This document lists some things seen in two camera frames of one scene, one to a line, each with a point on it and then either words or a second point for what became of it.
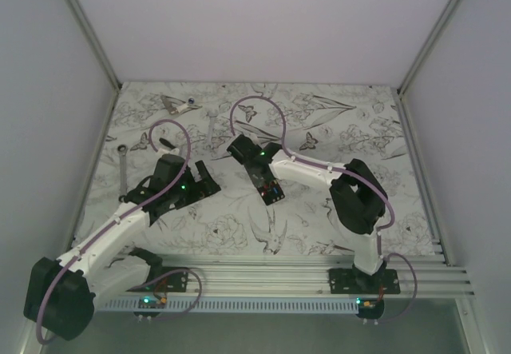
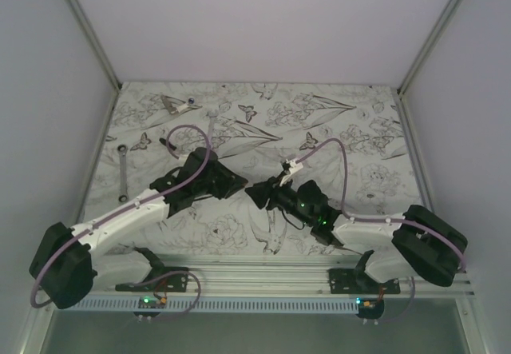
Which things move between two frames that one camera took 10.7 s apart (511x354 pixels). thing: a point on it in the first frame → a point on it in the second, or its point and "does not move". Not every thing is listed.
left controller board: (150, 302) does not move
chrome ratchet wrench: (122, 151) does not move
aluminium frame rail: (279, 275) does not move
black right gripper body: (260, 181) → (278, 194)
